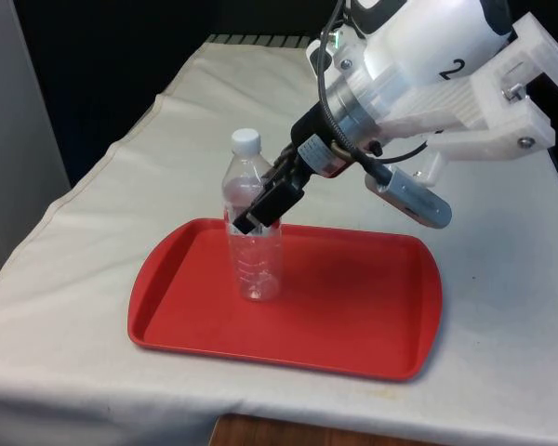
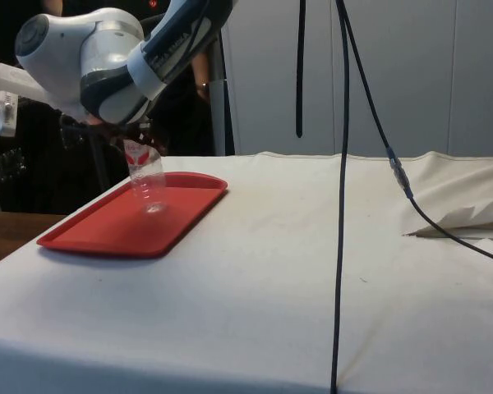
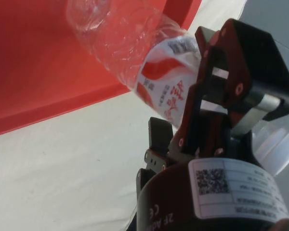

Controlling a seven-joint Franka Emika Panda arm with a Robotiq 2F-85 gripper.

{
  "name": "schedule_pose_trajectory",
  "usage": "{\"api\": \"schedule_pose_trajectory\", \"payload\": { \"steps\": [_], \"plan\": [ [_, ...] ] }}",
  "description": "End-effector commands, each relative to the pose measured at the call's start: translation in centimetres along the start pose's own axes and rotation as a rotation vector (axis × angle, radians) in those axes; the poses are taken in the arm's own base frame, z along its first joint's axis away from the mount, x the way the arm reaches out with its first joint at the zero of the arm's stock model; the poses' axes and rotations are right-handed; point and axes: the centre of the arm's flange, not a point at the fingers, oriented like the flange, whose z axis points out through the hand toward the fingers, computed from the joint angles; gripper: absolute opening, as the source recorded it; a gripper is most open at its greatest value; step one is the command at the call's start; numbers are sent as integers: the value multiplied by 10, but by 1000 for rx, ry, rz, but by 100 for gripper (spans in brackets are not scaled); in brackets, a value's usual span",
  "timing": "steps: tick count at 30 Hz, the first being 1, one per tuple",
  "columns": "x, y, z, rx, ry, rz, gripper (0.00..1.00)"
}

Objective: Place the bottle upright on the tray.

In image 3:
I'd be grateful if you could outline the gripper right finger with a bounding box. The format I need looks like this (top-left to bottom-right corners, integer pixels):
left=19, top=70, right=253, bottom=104
left=170, top=18, right=289, bottom=159

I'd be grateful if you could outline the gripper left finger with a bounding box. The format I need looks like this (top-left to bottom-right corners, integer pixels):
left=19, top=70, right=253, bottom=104
left=137, top=116, right=174, bottom=193

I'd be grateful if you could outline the clear plastic bottle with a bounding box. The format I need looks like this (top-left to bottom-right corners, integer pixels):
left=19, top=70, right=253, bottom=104
left=66, top=0, right=289, bottom=177

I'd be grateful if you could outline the red tray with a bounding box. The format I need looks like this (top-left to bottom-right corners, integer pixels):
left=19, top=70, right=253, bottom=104
left=0, top=0, right=203, bottom=139

